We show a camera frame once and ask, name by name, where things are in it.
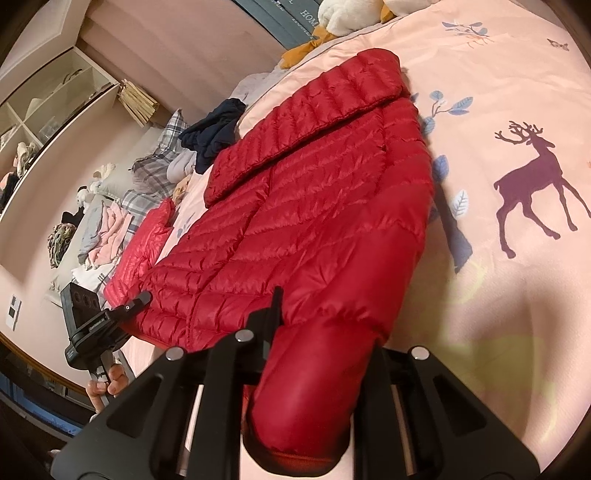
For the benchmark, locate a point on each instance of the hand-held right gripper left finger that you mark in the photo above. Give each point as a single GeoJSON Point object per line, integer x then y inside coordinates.
{"type": "Point", "coordinates": [268, 332]}

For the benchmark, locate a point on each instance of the floral patterned cloth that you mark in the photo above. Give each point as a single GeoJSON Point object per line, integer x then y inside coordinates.
{"type": "Point", "coordinates": [61, 244]}

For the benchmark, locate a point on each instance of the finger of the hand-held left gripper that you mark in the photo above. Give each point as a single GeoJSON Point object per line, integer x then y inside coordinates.
{"type": "Point", "coordinates": [131, 307]}

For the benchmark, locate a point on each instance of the pink garment pile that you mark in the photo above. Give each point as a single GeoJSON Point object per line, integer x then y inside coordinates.
{"type": "Point", "coordinates": [111, 230]}

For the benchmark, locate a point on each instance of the white wall switch panel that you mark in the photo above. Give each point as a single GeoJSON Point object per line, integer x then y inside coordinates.
{"type": "Point", "coordinates": [13, 313]}

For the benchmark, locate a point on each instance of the white wall shelf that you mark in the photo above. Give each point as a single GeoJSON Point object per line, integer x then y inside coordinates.
{"type": "Point", "coordinates": [55, 106]}

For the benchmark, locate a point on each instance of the small plush toys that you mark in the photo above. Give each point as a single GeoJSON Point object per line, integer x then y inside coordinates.
{"type": "Point", "coordinates": [94, 184]}

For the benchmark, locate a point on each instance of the grey plaid pillow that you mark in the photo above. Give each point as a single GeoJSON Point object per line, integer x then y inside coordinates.
{"type": "Point", "coordinates": [157, 170]}
{"type": "Point", "coordinates": [136, 212]}

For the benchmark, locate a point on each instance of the pink curtain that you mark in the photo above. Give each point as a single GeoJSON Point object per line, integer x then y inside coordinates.
{"type": "Point", "coordinates": [184, 46]}

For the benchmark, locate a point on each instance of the blue curtain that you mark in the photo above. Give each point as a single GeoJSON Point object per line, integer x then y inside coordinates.
{"type": "Point", "coordinates": [277, 18]}

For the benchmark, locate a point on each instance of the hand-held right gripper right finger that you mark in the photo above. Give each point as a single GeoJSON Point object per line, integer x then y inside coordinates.
{"type": "Point", "coordinates": [415, 383]}

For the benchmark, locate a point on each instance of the navy blue garment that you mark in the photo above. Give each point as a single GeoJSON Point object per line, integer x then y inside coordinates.
{"type": "Point", "coordinates": [212, 134]}

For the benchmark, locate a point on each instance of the light grey garment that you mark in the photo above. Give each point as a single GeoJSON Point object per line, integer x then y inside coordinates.
{"type": "Point", "coordinates": [180, 166]}

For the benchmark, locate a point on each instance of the white goose plush toy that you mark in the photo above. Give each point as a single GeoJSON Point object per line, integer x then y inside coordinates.
{"type": "Point", "coordinates": [341, 14]}

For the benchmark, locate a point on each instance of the grey blue garment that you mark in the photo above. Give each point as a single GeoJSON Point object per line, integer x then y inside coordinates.
{"type": "Point", "coordinates": [92, 230]}

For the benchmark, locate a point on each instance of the person's left hand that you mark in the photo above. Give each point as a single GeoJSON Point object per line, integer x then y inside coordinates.
{"type": "Point", "coordinates": [111, 383]}

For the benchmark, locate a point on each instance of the light red down jacket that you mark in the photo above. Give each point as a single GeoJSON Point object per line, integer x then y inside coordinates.
{"type": "Point", "coordinates": [138, 254]}

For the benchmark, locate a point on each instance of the grey bed sheet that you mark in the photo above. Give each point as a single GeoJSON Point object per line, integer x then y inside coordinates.
{"type": "Point", "coordinates": [249, 85]}

